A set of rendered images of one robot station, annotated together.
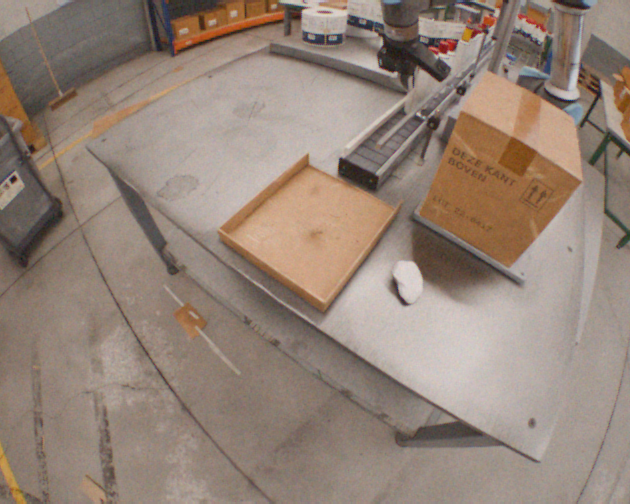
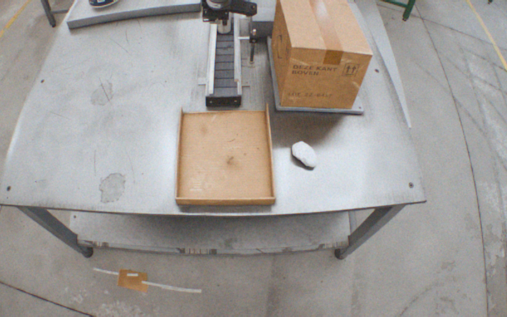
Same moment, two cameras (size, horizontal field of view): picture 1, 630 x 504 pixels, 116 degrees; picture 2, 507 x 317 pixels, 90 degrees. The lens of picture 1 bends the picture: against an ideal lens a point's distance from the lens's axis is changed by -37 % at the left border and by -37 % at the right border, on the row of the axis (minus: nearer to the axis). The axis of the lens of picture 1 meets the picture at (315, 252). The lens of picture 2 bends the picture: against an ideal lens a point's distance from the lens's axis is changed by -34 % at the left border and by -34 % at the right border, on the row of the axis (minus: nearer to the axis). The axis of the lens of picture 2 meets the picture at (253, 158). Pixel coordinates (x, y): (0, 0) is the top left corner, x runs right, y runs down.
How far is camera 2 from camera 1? 48 cm
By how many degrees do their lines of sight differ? 22
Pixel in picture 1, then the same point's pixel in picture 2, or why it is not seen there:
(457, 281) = (328, 135)
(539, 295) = (375, 114)
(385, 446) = (333, 266)
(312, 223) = (221, 155)
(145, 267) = (66, 266)
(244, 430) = not seen: outside the picture
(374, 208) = (250, 118)
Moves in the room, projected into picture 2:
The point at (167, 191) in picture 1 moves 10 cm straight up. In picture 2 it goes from (107, 195) to (97, 180)
